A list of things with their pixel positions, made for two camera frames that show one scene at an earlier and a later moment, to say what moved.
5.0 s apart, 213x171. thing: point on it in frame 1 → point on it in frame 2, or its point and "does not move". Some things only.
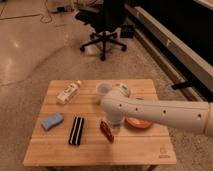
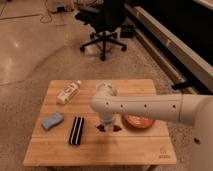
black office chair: [106, 19] does not move
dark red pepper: [105, 128] → [115, 128]
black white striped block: [76, 131] does not move
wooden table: [70, 128] does not move
